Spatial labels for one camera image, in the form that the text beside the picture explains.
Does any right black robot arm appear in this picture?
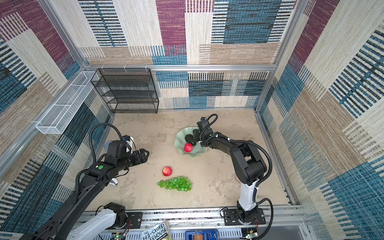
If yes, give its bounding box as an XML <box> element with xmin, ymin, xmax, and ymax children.
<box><xmin>193</xmin><ymin>114</ymin><xmax>273</xmax><ymax>224</ymax></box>

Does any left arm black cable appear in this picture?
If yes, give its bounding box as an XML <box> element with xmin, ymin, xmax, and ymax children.
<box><xmin>89</xmin><ymin>122</ymin><xmax>124</xmax><ymax>164</ymax></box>

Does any mint green wavy fruit bowl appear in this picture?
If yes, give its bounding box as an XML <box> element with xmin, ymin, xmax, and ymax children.
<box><xmin>174</xmin><ymin>127</ymin><xmax>208</xmax><ymax>158</ymax></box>

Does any storey treehouse book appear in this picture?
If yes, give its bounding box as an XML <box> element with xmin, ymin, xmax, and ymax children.
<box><xmin>141</xmin><ymin>221</ymin><xmax>172</xmax><ymax>240</ymax></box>

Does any dark avocado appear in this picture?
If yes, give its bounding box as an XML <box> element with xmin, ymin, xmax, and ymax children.
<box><xmin>185</xmin><ymin>134</ymin><xmax>197</xmax><ymax>146</ymax></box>

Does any black wire mesh shelf rack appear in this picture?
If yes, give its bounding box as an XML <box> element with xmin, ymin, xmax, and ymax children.
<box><xmin>91</xmin><ymin>68</ymin><xmax>159</xmax><ymax>114</ymax></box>

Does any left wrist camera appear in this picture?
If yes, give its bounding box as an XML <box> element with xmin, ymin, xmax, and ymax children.
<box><xmin>122</xmin><ymin>135</ymin><xmax>134</xmax><ymax>154</ymax></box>

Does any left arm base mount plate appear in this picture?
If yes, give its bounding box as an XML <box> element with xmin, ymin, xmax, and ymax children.
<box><xmin>107</xmin><ymin>212</ymin><xmax>143</xmax><ymax>230</ymax></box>

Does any blue box at front edge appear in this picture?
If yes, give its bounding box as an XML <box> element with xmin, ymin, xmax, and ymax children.
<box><xmin>185</xmin><ymin>229</ymin><xmax>219</xmax><ymax>240</ymax></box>

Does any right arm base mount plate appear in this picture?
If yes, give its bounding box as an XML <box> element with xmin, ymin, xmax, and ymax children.
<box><xmin>220</xmin><ymin>207</ymin><xmax>266</xmax><ymax>226</ymax></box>

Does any red apple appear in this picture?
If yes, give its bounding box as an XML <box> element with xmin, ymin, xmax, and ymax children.
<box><xmin>184</xmin><ymin>143</ymin><xmax>194</xmax><ymax>153</ymax></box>
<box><xmin>162</xmin><ymin>167</ymin><xmax>173</xmax><ymax>177</ymax></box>

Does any white wire mesh basket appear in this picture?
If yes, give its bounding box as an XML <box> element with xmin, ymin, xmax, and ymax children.
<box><xmin>36</xmin><ymin>71</ymin><xmax>95</xmax><ymax>135</ymax></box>

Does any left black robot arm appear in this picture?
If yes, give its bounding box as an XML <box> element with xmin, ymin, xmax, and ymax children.
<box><xmin>21</xmin><ymin>140</ymin><xmax>150</xmax><ymax>240</ymax></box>

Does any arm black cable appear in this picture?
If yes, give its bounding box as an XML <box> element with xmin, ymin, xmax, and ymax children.
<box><xmin>197</xmin><ymin>113</ymin><xmax>274</xmax><ymax>240</ymax></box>
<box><xmin>89</xmin><ymin>122</ymin><xmax>124</xmax><ymax>164</ymax></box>

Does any green grape bunch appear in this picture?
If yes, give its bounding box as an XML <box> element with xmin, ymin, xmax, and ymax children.
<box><xmin>157</xmin><ymin>177</ymin><xmax>192</xmax><ymax>192</ymax></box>

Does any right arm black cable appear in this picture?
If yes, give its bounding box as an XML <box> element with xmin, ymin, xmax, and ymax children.
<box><xmin>197</xmin><ymin>113</ymin><xmax>274</xmax><ymax>240</ymax></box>

